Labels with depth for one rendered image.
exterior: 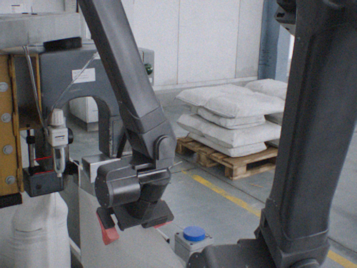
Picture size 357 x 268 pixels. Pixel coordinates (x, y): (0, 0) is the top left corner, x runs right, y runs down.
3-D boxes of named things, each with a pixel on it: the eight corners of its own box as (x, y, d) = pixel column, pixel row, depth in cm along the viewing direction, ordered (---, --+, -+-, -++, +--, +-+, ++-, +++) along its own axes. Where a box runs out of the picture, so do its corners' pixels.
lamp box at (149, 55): (154, 86, 118) (154, 50, 115) (138, 88, 116) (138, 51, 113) (139, 81, 124) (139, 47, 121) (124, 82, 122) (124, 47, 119)
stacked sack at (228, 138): (288, 139, 407) (290, 123, 402) (232, 153, 369) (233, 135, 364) (254, 127, 439) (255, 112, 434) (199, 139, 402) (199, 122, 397)
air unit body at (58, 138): (74, 176, 106) (71, 110, 101) (54, 181, 103) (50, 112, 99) (67, 170, 109) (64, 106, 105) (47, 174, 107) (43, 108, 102)
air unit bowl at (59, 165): (68, 173, 105) (66, 147, 103) (54, 175, 103) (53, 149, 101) (62, 168, 107) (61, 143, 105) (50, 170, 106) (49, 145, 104)
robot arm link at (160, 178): (178, 177, 80) (163, 153, 83) (144, 185, 77) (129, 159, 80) (166, 201, 85) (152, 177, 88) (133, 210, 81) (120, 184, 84)
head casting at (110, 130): (138, 154, 121) (138, 38, 112) (44, 172, 108) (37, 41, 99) (91, 125, 144) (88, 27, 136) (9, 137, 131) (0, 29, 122)
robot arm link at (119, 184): (176, 135, 77) (149, 124, 84) (113, 145, 71) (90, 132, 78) (175, 201, 81) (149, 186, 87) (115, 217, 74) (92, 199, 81)
